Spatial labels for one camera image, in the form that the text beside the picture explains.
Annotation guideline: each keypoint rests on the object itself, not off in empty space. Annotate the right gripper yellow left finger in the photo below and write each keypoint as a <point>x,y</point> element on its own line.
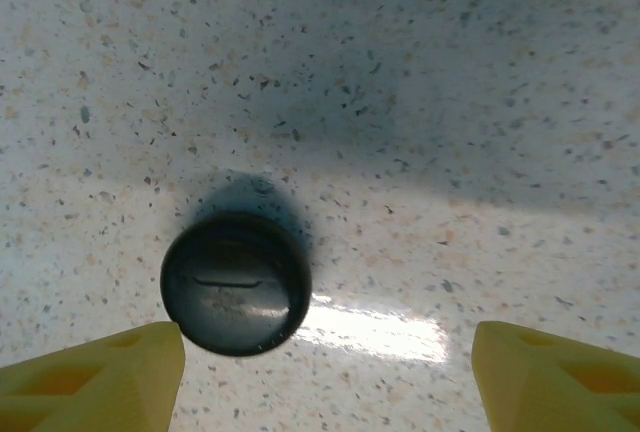
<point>100,387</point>

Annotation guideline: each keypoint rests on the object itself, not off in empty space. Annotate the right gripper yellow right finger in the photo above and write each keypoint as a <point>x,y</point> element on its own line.
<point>550,387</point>

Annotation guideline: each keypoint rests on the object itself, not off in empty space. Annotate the black earbud charging case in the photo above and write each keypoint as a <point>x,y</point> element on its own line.
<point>235,282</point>

